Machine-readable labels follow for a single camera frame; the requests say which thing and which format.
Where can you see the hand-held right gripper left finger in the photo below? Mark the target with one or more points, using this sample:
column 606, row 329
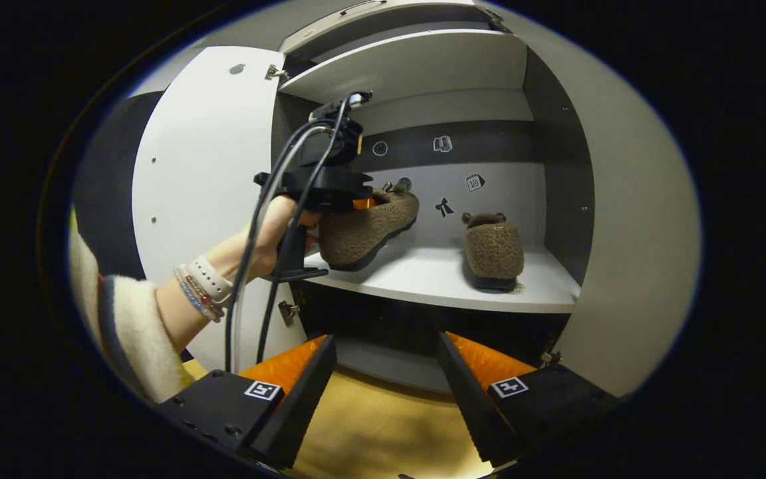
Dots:
column 300, row 406

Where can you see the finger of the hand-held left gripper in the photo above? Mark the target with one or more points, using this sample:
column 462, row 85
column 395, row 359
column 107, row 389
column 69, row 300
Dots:
column 364, row 203

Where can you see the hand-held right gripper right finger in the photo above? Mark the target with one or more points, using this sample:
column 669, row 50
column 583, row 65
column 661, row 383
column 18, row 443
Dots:
column 469, row 406

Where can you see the brown fuzzy shoe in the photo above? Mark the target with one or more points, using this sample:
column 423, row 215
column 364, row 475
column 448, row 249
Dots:
column 363, row 229
column 493, row 249

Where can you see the white shoe cabinet door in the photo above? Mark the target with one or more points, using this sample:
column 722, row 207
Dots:
column 197, row 166
column 636, row 233

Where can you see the white shoe cabinet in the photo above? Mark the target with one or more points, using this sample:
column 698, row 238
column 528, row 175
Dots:
column 489, row 153

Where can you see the metal door hinge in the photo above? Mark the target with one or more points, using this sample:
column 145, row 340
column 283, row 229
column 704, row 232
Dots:
column 288, row 313
column 275, row 73
column 549, row 358

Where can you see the white cabinet shelf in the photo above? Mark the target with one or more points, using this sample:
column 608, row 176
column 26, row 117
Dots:
column 409, row 66
column 423, row 279

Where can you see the beige cabinet drawer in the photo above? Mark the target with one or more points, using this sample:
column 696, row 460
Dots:
column 330, row 30

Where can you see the white watch band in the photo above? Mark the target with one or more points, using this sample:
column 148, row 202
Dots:
column 213, row 279

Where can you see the black backdrop cloth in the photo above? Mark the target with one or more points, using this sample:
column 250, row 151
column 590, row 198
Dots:
column 110, row 199

